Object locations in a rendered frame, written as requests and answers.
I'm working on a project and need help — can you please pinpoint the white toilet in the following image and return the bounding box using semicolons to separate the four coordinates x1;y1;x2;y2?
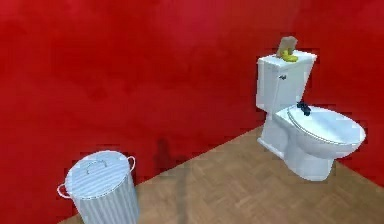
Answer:
255;49;367;182

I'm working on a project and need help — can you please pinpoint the yellow rubber duck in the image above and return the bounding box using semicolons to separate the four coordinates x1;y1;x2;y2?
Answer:
280;48;299;63

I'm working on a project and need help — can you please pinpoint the small black object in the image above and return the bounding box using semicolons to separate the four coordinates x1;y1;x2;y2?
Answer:
296;101;312;117

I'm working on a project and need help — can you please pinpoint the tan paper bag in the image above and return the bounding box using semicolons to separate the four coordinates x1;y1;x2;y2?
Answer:
275;35;299;58

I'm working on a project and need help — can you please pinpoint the grey ribbed metal bin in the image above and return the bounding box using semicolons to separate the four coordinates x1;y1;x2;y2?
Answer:
56;150;140;224

